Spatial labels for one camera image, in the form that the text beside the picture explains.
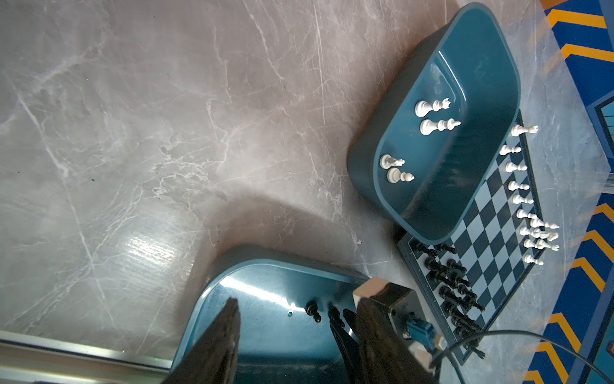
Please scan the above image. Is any black piece on board three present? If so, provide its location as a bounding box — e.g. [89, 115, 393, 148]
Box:
[449, 271, 471, 287]

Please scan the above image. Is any white pawn one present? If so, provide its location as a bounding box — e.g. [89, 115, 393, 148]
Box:
[499, 145, 522, 156]

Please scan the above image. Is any black piece on board nine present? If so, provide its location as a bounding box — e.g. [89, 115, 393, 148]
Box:
[462, 295, 485, 312]

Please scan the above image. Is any white piece in tray two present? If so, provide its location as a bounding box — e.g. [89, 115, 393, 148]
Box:
[420, 118, 461, 135]

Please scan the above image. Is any black piece in tray four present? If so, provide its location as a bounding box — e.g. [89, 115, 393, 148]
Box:
[305, 300, 322, 323]

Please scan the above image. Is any white piece in tray three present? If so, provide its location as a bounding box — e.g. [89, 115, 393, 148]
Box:
[379, 155, 405, 170]

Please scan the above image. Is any black piece on board ten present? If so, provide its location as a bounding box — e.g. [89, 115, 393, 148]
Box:
[442, 302, 472, 322]

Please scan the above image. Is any white rook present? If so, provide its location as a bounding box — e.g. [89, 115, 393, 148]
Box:
[536, 239, 560, 252]
[510, 124, 539, 137]

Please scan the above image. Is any black piece on board four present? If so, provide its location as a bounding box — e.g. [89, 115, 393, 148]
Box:
[413, 242, 438, 258]

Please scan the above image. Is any teal tray with black pieces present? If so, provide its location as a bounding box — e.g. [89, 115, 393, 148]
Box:
[171, 244, 368, 383]

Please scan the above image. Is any white bishop on board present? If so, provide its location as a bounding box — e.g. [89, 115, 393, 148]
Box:
[530, 219, 560, 229]

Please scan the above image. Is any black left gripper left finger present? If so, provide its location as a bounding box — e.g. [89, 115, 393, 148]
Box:
[162, 298, 241, 383]

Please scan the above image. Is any white pawn two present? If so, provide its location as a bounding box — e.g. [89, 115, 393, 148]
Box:
[505, 163, 528, 173]

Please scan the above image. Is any black piece in tray five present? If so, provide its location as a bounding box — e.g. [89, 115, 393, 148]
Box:
[328, 302, 345, 330]

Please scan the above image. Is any black piece on board eight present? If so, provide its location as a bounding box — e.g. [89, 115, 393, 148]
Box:
[438, 286, 465, 307]

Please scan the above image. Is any black piece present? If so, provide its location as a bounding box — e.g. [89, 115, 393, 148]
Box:
[427, 271, 457, 289]
[446, 259, 467, 275]
[328, 302, 345, 330]
[456, 284, 476, 298]
[305, 300, 322, 323]
[462, 295, 485, 312]
[424, 257, 450, 275]
[451, 315, 481, 332]
[438, 286, 465, 307]
[449, 271, 471, 287]
[463, 339, 485, 359]
[442, 302, 472, 322]
[454, 326, 480, 344]
[413, 242, 438, 258]
[435, 243, 457, 254]

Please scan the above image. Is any white pawn five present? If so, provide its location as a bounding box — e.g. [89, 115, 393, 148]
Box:
[516, 209, 538, 219]

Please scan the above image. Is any white pawn three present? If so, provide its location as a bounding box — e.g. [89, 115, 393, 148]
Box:
[507, 181, 530, 191]

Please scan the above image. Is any black piece on board seven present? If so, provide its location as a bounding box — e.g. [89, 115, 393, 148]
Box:
[456, 284, 476, 298]

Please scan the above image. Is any black cable over right gripper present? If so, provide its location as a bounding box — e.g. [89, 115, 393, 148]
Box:
[428, 328, 614, 384]

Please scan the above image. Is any black piece on board two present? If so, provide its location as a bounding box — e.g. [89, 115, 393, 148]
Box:
[446, 259, 467, 275]

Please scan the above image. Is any black and silver chessboard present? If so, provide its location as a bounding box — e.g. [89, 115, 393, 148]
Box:
[395, 109, 545, 366]

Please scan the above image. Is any white piece in tray one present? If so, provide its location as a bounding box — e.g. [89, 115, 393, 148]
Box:
[414, 98, 451, 118]

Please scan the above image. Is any black piece on board one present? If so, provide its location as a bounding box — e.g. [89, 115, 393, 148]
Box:
[435, 243, 457, 254]

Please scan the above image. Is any white pawn four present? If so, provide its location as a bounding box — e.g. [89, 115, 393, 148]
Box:
[512, 194, 534, 205]

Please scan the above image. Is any white pawn seven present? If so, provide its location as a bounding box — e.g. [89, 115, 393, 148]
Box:
[522, 238, 543, 250]

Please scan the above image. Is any teal tray with white pieces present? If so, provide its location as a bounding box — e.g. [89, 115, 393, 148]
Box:
[348, 3, 521, 245]

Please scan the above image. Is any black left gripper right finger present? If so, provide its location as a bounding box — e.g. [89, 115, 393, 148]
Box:
[356, 299, 436, 383]

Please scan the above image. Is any black piece on board five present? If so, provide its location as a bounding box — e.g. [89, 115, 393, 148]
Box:
[424, 257, 450, 275]

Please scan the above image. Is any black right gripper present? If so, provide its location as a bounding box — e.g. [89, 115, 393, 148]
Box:
[353, 277, 446, 374]

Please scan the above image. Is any white pawn six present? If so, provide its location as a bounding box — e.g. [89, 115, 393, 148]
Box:
[518, 227, 540, 238]

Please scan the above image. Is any white piece in tray four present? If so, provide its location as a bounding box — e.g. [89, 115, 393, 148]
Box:
[387, 167, 415, 184]

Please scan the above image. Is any white rook far left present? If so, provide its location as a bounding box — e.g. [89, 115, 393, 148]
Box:
[510, 124, 539, 137]

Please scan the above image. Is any black piece on board six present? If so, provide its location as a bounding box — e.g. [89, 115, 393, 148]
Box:
[427, 271, 457, 289]

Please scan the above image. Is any white pawn eight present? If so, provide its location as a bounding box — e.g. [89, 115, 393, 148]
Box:
[522, 254, 544, 266]

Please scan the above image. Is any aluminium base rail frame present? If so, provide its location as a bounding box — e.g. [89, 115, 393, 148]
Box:
[1, 331, 172, 383]

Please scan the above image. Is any white rook far right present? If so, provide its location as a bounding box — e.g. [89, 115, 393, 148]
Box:
[536, 239, 560, 252]

